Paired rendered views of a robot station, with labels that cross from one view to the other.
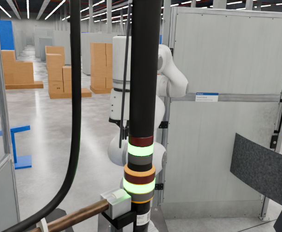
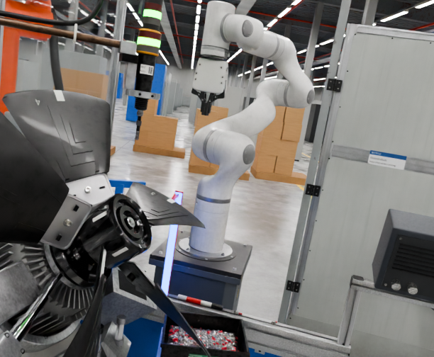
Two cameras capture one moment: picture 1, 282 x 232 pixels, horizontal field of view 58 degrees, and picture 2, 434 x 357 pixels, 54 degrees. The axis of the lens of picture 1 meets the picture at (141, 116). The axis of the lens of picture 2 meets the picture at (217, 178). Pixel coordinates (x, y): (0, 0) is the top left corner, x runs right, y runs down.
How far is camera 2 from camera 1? 67 cm
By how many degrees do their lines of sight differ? 19
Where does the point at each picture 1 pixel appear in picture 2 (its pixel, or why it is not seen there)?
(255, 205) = not seen: outside the picture
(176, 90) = (294, 95)
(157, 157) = (238, 146)
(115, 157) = (197, 145)
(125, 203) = (130, 45)
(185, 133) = (346, 210)
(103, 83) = (271, 164)
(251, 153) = not seen: outside the picture
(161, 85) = (279, 89)
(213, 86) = (398, 144)
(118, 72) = (206, 36)
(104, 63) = (279, 134)
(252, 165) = not seen: outside the picture
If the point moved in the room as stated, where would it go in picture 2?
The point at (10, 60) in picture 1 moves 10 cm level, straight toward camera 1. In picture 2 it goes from (149, 112) to (149, 112)
